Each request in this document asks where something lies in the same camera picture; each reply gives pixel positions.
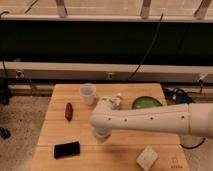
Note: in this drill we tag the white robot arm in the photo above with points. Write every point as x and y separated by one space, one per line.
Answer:
194 119

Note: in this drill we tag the black eraser block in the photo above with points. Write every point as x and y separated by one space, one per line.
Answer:
67 149

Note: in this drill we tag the white plastic bottle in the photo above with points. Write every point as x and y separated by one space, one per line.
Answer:
115 100

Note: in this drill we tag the clear plastic cup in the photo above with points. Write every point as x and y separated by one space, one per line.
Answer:
88 92

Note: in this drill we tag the green bowl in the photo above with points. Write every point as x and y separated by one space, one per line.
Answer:
145 102

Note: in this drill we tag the red-brown chili pepper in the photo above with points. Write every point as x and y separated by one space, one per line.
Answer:
69 111

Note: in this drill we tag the blue object on floor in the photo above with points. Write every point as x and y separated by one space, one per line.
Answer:
183 98

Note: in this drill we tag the black object at left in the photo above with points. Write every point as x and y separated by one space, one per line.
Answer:
5 93

